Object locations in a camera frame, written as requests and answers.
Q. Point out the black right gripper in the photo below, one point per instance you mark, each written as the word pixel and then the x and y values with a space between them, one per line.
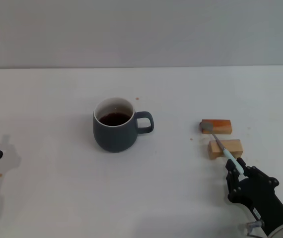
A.
pixel 263 200

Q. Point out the orange wooden block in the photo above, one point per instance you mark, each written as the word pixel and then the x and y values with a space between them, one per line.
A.
pixel 222 126

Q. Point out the light notched wooden block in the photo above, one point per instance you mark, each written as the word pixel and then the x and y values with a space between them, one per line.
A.
pixel 233 146

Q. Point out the dark coffee liquid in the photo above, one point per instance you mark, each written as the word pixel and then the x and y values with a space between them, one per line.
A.
pixel 114 119

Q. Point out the grey ceramic cup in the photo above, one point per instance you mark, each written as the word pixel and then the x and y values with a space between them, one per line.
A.
pixel 114 137

